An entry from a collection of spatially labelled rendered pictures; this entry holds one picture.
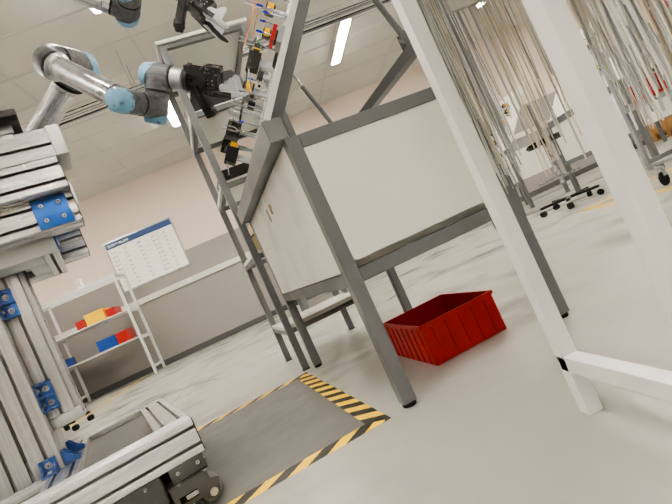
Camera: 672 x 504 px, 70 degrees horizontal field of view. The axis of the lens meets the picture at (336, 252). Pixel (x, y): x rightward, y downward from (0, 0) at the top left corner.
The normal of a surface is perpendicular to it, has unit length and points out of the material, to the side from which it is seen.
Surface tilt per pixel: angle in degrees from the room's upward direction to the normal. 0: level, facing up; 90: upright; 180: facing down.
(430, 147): 90
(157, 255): 90
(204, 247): 90
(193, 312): 90
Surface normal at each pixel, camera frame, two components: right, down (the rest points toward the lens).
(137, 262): 0.11, -0.07
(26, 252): 0.41, -0.21
